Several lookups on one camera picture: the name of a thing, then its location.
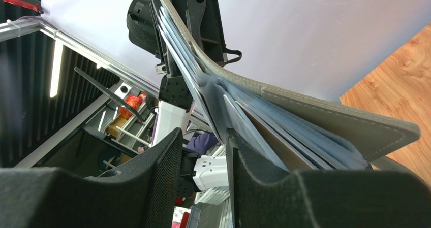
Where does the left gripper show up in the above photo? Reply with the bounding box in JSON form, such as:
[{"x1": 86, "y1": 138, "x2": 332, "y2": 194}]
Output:
[{"x1": 150, "y1": 0, "x2": 242, "y2": 77}]

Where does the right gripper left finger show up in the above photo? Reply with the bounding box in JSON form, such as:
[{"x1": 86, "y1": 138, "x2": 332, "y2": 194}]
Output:
[{"x1": 1, "y1": 128, "x2": 183, "y2": 227}]

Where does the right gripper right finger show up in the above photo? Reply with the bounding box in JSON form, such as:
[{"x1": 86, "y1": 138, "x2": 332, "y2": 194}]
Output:
[{"x1": 226, "y1": 129, "x2": 430, "y2": 227}]

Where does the grey card holder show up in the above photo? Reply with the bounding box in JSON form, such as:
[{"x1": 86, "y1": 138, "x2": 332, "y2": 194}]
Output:
[{"x1": 160, "y1": 0, "x2": 420, "y2": 171}]

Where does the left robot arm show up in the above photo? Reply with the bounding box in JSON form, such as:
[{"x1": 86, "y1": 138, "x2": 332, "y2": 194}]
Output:
[{"x1": 126, "y1": 0, "x2": 242, "y2": 144}]

